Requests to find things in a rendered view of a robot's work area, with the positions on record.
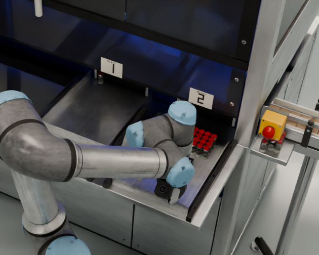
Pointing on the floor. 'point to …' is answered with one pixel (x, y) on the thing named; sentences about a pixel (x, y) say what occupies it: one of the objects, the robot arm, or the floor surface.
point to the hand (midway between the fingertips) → (169, 202)
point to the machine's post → (248, 117)
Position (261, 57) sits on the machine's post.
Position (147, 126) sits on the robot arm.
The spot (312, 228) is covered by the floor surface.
